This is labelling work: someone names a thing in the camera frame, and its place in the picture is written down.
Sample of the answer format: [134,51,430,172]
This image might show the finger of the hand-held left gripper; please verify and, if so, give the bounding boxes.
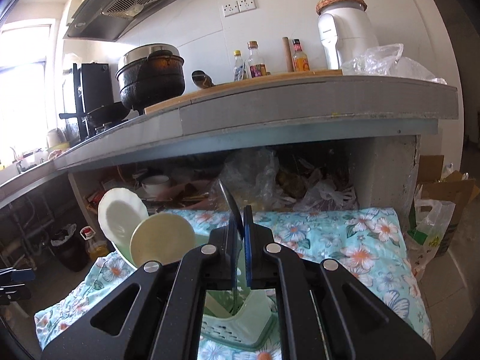
[0,268,36,283]
[0,284,31,305]

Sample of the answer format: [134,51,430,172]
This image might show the cooking oil jug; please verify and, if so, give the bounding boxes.
[80,226,109,261]

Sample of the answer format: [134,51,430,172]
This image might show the floral turquoise blanket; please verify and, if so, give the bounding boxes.
[34,207,432,360]

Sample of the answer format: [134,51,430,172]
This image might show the dark sauce bottle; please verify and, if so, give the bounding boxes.
[247,41,268,79]

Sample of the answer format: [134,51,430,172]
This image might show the cream plastic spoon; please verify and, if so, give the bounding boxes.
[129,212,196,269]

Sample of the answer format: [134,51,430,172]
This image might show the clear bottle yellow cap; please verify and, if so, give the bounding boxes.
[232,50,246,82]

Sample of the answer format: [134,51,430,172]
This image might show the crumpled clear plastic bags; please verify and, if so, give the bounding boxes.
[217,150,280,211]

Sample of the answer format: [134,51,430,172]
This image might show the white crumpled plastic bag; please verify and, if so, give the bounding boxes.
[296,180,357,211]

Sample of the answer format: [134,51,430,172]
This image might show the black countertop appliance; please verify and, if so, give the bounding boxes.
[73,62,114,115]

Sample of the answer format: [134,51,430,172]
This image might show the metal spoon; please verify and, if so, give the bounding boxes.
[218,179,242,314]

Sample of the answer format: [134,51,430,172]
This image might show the cardboard box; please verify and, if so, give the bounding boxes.
[412,155,480,257]

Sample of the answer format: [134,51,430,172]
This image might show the dark jar with plastic cover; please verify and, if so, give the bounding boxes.
[50,224,89,271]

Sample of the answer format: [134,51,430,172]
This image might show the red snack packets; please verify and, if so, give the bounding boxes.
[84,189,106,211]

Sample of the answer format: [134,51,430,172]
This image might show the white plastic spoon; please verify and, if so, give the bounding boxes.
[97,187,149,267]

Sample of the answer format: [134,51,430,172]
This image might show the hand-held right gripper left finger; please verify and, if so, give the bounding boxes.
[41,227,241,360]

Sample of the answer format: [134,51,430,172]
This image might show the clear plastic bag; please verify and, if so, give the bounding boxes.
[340,43,447,85]

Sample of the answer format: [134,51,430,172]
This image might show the woven round lid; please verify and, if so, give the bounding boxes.
[316,0,367,15]

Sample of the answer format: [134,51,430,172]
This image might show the black wok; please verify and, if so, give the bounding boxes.
[59,102,130,127]

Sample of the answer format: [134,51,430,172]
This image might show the white kitchen appliance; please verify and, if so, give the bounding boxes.
[318,2,379,71]

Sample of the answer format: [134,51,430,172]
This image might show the wooden rolling pin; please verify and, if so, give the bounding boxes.
[282,37,295,73]

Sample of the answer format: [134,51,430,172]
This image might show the gas stove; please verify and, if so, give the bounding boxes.
[80,116,130,136]

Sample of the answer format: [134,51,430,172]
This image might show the black cooking pot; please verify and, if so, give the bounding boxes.
[115,50,186,112]

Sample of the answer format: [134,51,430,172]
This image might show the window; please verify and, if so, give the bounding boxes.
[0,19,57,158]

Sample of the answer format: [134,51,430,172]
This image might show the grey drain pipes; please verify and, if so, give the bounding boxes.
[0,195,53,267]

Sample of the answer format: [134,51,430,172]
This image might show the steel pot lid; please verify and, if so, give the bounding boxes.
[119,43,180,64]

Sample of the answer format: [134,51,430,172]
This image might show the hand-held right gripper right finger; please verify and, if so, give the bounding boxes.
[244,206,436,360]

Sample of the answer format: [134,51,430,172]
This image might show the orange sauce bottle red cap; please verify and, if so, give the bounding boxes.
[292,38,310,73]

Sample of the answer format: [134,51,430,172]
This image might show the steel range hood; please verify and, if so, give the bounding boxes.
[63,0,212,42]

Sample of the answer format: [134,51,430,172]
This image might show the green star-holed utensil holder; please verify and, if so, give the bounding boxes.
[109,229,280,353]

